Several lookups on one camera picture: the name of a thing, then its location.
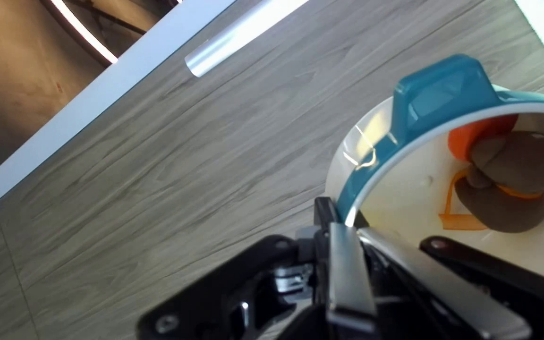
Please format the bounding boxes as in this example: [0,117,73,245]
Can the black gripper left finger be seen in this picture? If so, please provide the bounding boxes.
[136,194,379,340]

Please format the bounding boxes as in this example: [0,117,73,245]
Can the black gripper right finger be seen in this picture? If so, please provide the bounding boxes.
[355,226,544,340]

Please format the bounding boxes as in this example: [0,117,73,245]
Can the brown plastic food piece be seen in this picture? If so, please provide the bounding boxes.
[468,130,544,196]
[453,177,544,234]

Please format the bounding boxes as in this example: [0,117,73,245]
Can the orange plastic fruit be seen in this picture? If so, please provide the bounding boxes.
[447,113,519,162]

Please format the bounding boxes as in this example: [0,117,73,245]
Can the white teal plastic bowl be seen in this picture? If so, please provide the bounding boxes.
[325,53,544,291]

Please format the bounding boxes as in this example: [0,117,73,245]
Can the thin orange plastic piece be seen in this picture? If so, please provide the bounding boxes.
[438,168,487,232]

